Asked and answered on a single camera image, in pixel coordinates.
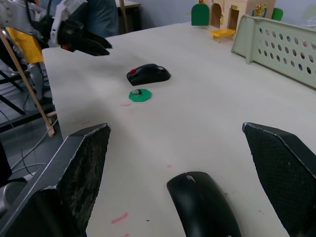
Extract wooden toy house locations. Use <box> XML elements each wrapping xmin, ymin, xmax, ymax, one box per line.
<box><xmin>196</xmin><ymin>0</ymin><xmax>277</xmax><ymax>41</ymax></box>

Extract gold toy figurine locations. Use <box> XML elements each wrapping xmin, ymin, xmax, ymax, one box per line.
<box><xmin>251</xmin><ymin>3</ymin><xmax>268</xmax><ymax>18</ymax></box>

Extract small yellow toy bench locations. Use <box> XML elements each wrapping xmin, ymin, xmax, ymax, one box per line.
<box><xmin>209</xmin><ymin>28</ymin><xmax>236</xmax><ymax>43</ymax></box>

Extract black metal frame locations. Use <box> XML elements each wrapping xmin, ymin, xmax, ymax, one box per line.
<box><xmin>0</xmin><ymin>59</ymin><xmax>58</xmax><ymax>135</ymax></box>

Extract pale green perforated basket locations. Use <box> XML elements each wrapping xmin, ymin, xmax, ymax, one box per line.
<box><xmin>231</xmin><ymin>14</ymin><xmax>316</xmax><ymax>90</ymax></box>

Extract silver robot body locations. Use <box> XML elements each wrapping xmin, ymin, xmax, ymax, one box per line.
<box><xmin>26</xmin><ymin>62</ymin><xmax>51</xmax><ymax>101</ymax></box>

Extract background desk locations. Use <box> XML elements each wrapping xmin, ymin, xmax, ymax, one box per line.
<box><xmin>115</xmin><ymin>0</ymin><xmax>143</xmax><ymax>35</ymax></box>

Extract yellow cloth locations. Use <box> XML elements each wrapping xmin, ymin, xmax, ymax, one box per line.
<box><xmin>5</xmin><ymin>26</ymin><xmax>44</xmax><ymax>64</ymax></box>

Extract long wooden stick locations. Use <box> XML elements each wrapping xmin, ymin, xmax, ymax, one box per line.
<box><xmin>0</xmin><ymin>29</ymin><xmax>57</xmax><ymax>137</ymax></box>

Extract green octagonal holder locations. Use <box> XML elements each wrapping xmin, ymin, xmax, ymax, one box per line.
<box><xmin>128</xmin><ymin>88</ymin><xmax>153</xmax><ymax>103</ymax></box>

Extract person in blue clothes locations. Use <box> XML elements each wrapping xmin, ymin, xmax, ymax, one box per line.
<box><xmin>85</xmin><ymin>0</ymin><xmax>119</xmax><ymax>39</ymax></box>

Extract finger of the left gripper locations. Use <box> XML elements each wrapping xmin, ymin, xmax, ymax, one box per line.
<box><xmin>73</xmin><ymin>41</ymin><xmax>111</xmax><ymax>57</ymax></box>
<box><xmin>82</xmin><ymin>31</ymin><xmax>114</xmax><ymax>49</ymax></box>

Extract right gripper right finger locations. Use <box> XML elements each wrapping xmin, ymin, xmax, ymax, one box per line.
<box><xmin>242</xmin><ymin>122</ymin><xmax>316</xmax><ymax>237</ymax></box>

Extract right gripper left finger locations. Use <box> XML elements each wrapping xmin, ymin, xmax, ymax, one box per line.
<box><xmin>0</xmin><ymin>122</ymin><xmax>111</xmax><ymax>237</ymax></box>

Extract large green arched door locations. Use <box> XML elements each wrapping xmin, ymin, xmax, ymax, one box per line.
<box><xmin>191</xmin><ymin>3</ymin><xmax>211</xmax><ymax>27</ymax></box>

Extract black mouse cover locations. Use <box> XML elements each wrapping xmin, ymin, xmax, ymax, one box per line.
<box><xmin>166</xmin><ymin>171</ymin><xmax>243</xmax><ymax>237</ymax></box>

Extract small green arched door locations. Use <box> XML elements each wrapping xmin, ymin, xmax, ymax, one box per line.
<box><xmin>271</xmin><ymin>7</ymin><xmax>284</xmax><ymax>21</ymax></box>

